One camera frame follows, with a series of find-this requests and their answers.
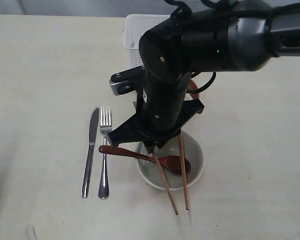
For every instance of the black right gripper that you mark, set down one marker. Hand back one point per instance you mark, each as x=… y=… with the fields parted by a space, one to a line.
x=132 y=129

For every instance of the wooden chopstick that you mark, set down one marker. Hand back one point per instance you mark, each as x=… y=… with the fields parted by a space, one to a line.
x=162 y=174
x=183 y=171

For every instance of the brown wooden spoon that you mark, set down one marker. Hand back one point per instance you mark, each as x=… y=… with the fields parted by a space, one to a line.
x=171 y=163

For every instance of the white floral ceramic dish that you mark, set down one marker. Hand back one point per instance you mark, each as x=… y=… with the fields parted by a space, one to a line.
x=193 y=153

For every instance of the brown wooden bowl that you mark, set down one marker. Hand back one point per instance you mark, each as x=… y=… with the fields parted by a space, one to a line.
x=192 y=96

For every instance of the silver metal fork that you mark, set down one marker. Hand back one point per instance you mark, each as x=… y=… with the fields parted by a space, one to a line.
x=105 y=128

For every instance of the silver table knife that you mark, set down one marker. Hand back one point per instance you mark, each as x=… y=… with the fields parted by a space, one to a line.
x=92 y=133

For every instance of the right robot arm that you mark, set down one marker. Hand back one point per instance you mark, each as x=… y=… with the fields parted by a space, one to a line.
x=229 y=36

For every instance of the white perforated plastic basket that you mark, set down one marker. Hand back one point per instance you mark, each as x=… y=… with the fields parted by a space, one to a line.
x=135 y=26

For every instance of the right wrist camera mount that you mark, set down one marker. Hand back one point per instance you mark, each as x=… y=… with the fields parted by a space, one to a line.
x=128 y=81

